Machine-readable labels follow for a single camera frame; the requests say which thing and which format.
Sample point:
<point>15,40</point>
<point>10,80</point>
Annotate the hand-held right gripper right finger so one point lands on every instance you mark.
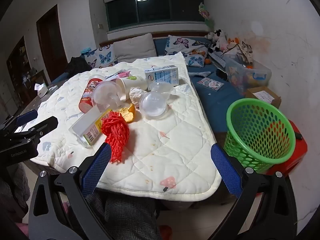
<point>225,168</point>

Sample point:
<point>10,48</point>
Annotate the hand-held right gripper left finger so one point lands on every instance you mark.
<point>98,168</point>

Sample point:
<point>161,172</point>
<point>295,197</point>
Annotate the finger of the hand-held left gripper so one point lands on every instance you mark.
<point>46,126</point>
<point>26,117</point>

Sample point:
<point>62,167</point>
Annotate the green plastic mesh basket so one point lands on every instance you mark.
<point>260,140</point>

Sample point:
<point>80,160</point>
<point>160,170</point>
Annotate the red printed plastic cup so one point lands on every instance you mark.
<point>86,97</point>

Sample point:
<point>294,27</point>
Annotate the white paper ball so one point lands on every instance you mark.
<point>137,95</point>

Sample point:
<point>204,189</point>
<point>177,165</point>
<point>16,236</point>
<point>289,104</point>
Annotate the person's left forearm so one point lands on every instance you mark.
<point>12,187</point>

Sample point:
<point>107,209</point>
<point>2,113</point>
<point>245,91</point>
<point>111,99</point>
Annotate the white tissue box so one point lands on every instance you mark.
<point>41,90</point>

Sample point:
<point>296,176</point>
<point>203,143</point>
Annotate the red foam net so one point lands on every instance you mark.
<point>116,132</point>

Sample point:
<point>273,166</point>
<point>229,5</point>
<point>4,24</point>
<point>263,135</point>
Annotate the yellow white carton box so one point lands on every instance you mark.
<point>87,125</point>

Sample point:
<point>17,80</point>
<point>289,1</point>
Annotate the person's plaid trouser leg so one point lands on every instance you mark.
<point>125,217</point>

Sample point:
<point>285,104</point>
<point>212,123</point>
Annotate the dark wooden shelf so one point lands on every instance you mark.
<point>18,60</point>

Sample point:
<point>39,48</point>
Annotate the orange peel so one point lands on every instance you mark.
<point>127,113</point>

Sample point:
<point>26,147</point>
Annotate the white quilted mat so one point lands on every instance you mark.
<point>162,155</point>

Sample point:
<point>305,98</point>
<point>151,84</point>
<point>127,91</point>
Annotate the blue sheeted bed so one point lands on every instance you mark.
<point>220,102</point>

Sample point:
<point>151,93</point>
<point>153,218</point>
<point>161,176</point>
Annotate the clear plastic cup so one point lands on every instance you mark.
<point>106,96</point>

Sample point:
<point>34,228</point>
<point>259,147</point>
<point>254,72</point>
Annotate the black cloth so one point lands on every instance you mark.
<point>77,66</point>

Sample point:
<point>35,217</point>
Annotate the red plastic stool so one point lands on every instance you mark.
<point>300,147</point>

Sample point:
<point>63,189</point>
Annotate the brown wooden door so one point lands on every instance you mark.
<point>51,42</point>

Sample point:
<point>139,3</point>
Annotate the brown cardboard box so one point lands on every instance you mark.
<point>265,96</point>

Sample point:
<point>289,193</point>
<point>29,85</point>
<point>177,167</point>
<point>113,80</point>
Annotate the clear plastic dome lid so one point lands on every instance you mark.
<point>152,105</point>
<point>165,87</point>

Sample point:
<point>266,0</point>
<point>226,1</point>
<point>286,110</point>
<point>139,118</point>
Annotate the teal small box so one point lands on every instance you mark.
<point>86,51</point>

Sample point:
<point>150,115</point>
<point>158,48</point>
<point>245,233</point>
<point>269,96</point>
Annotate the floral picture card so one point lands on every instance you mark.
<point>210,83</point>

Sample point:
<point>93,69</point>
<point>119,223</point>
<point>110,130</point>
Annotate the butterfly print pillow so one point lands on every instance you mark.
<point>196,60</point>
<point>183,43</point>
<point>101,56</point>

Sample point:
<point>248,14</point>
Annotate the pink white snack packet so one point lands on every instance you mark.
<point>120,75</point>

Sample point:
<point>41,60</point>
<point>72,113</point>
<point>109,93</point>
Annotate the white paper cup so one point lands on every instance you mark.
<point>132,83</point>

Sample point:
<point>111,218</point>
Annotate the clear plastic storage bin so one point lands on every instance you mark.
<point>240,76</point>

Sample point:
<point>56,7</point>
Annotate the small black device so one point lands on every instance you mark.
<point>222,73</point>

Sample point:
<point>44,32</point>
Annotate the grey patterned flat box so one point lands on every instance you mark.
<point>217,58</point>

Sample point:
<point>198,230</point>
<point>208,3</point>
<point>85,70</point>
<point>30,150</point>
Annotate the blue white milk carton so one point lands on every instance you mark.
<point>162,76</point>

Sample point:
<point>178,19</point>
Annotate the beige pillow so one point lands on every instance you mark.
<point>135,47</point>

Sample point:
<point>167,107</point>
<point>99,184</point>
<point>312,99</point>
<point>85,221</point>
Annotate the orange fox plush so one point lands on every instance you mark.
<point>233,42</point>

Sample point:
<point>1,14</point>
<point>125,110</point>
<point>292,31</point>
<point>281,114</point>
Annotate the black white cow plush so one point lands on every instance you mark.
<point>218,38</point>

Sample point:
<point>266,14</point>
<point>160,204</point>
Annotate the dark window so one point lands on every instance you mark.
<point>155,10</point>

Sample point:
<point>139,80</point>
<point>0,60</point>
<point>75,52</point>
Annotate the paper flower wall decoration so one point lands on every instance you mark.
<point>206,15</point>

